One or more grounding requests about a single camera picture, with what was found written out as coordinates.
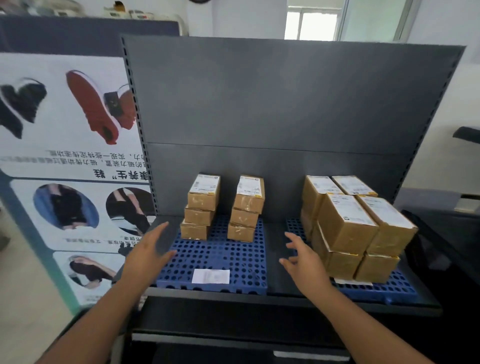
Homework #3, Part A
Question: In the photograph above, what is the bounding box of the bright window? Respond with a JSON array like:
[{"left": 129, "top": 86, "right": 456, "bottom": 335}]
[{"left": 284, "top": 7, "right": 344, "bottom": 42}]

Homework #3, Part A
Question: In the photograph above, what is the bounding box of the person's right forearm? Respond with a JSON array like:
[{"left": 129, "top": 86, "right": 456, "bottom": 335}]
[{"left": 310, "top": 286, "right": 436, "bottom": 364}]

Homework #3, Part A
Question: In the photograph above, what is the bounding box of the black chair armrest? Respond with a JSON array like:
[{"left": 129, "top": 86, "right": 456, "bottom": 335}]
[{"left": 452, "top": 127, "right": 480, "bottom": 145}]

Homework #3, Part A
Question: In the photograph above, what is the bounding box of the black desk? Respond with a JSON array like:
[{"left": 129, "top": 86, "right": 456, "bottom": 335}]
[{"left": 401, "top": 208, "right": 480, "bottom": 286}]

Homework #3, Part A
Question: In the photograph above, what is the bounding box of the person's right hand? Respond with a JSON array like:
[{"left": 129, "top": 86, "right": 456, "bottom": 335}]
[{"left": 278, "top": 232, "right": 335, "bottom": 299}]

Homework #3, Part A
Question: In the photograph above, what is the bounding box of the blue perforated plastic pallet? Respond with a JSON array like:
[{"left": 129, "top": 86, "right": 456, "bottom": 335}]
[
  {"left": 155, "top": 215, "right": 269, "bottom": 296},
  {"left": 286, "top": 217, "right": 419, "bottom": 305}
]

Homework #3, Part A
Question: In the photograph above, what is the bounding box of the white paper slip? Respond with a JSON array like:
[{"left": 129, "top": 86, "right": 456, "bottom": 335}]
[
  {"left": 334, "top": 277, "right": 374, "bottom": 287},
  {"left": 191, "top": 268, "right": 231, "bottom": 285}
]

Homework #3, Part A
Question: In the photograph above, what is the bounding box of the person's left forearm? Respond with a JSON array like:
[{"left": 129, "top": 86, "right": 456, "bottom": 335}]
[{"left": 35, "top": 278, "right": 151, "bottom": 364}]

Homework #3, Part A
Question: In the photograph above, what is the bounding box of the grey metal shelf unit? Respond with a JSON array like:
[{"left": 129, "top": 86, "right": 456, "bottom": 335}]
[{"left": 112, "top": 34, "right": 466, "bottom": 364}]

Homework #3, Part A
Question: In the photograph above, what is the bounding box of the stack of labelled cardboard boxes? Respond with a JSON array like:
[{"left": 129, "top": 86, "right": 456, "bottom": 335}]
[
  {"left": 180, "top": 173, "right": 266, "bottom": 243},
  {"left": 300, "top": 175, "right": 419, "bottom": 284}
]

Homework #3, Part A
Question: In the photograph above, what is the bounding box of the shoe advertisement poster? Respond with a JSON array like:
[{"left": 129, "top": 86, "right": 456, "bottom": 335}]
[{"left": 0, "top": 52, "right": 158, "bottom": 316}]

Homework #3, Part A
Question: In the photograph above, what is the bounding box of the person's left hand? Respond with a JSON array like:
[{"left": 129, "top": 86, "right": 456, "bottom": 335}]
[{"left": 121, "top": 221, "right": 178, "bottom": 292}]

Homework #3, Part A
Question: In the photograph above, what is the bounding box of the dark blue partition panel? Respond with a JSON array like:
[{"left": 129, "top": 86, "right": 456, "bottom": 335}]
[{"left": 0, "top": 15, "right": 181, "bottom": 58}]

